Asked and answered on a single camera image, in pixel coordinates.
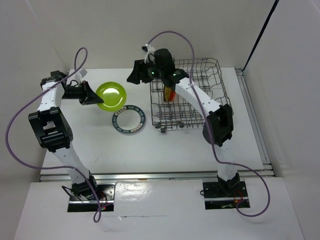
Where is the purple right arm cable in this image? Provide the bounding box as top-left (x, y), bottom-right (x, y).
top-left (146, 30), bottom-right (271, 217)

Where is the black corner pole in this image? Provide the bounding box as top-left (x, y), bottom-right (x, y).
top-left (241, 0), bottom-right (279, 71)

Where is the aluminium table edge rail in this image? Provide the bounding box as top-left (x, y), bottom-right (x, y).
top-left (39, 169), bottom-right (275, 182)

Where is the orange plate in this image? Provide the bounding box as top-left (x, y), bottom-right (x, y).
top-left (168, 90), bottom-right (176, 102)

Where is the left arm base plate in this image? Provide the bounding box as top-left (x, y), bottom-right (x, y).
top-left (63, 183), bottom-right (116, 213)

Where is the yellow patterned plate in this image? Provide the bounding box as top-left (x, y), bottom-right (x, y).
top-left (163, 86), bottom-right (172, 103)

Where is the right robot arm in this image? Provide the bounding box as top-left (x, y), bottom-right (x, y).
top-left (127, 44), bottom-right (240, 196)

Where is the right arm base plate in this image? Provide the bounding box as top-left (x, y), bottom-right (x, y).
top-left (199, 181), bottom-right (251, 210)

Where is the white plate teal rim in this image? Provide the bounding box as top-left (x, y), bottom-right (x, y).
top-left (112, 105), bottom-right (147, 135)

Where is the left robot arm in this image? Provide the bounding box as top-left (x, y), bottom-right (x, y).
top-left (28, 70), bottom-right (103, 200)

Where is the right side aluminium rail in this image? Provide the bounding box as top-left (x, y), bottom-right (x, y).
top-left (235, 68), bottom-right (274, 176)

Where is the green plate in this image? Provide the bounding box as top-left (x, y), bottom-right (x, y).
top-left (95, 81), bottom-right (127, 112)

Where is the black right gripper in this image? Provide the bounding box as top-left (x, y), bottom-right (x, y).
top-left (127, 58), bottom-right (165, 85)

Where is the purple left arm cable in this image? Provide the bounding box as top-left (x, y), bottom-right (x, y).
top-left (4, 47), bottom-right (107, 223)

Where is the grey wire dish rack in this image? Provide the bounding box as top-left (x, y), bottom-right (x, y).
top-left (150, 57), bottom-right (231, 131)

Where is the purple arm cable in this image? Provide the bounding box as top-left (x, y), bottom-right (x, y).
top-left (146, 30), bottom-right (271, 217)
top-left (4, 47), bottom-right (107, 223)

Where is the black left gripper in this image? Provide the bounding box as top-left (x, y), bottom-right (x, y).
top-left (61, 80), bottom-right (104, 105)

